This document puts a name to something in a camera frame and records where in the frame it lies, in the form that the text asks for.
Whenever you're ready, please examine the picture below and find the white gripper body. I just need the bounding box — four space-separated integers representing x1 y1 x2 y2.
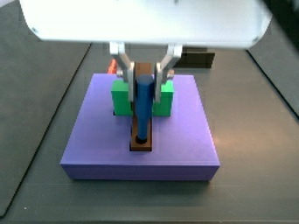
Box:
20 0 272 49

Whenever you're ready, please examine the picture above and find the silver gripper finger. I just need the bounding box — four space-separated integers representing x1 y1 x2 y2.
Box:
153 44 183 102
109 42 135 102

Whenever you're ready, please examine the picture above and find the blue cylindrical peg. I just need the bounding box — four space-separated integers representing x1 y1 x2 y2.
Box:
135 74 155 144

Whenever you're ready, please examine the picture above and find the black angle fixture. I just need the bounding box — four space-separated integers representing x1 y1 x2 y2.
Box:
175 46 215 68

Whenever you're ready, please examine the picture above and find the red cylindrical peg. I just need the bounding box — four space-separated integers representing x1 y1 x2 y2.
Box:
106 59 117 74

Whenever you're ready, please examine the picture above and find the green U-shaped block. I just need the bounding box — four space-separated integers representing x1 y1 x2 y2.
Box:
110 80 173 116

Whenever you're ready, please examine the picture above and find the purple base block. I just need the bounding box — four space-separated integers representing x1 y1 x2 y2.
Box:
60 74 220 180

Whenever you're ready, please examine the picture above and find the brown L-shaped bracket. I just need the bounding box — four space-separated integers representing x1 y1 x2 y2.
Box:
131 62 155 151

